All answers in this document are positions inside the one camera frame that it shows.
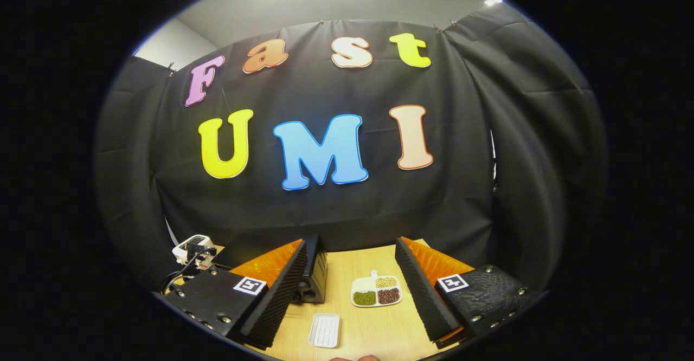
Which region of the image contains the white divided dish of beans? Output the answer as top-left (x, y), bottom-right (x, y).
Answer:
top-left (350, 270), bottom-right (403, 308)

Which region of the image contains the white toaster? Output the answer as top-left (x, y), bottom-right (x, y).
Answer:
top-left (172, 234), bottom-right (215, 265)

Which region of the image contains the black electric oven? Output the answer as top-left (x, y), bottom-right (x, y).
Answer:
top-left (292, 234), bottom-right (329, 304)

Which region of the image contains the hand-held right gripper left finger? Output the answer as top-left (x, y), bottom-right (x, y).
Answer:
top-left (157, 239), bottom-right (309, 351)

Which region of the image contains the black cable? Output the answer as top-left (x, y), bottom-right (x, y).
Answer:
top-left (160, 258), bottom-right (202, 294)

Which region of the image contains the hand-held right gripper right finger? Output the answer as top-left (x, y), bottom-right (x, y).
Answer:
top-left (394, 236), bottom-right (543, 350)

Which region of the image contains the white ribbed tray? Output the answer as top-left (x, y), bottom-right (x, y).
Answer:
top-left (307, 313), bottom-right (342, 350)

